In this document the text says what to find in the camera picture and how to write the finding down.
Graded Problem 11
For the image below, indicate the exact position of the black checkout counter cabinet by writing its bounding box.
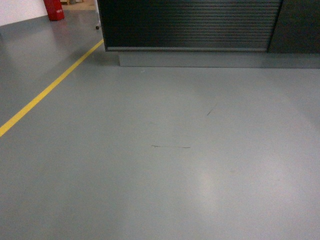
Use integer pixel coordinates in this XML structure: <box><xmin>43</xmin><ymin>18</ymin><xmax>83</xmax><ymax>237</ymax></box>
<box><xmin>98</xmin><ymin>0</ymin><xmax>320</xmax><ymax>69</ymax></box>

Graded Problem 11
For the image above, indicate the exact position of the red fire extinguisher box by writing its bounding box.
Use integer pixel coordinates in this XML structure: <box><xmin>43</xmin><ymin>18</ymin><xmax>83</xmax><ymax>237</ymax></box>
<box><xmin>43</xmin><ymin>0</ymin><xmax>65</xmax><ymax>21</ymax></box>

